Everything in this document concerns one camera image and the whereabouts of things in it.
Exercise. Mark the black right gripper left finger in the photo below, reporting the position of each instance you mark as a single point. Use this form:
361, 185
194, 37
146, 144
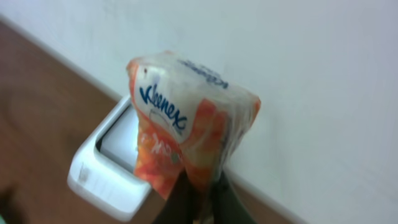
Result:
181, 205

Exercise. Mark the white barcode scanner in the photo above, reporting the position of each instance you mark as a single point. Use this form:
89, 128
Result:
101, 171

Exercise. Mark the orange tissue pack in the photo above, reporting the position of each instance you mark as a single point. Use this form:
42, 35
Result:
190, 120

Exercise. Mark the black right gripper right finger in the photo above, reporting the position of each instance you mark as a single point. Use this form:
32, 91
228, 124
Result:
227, 208

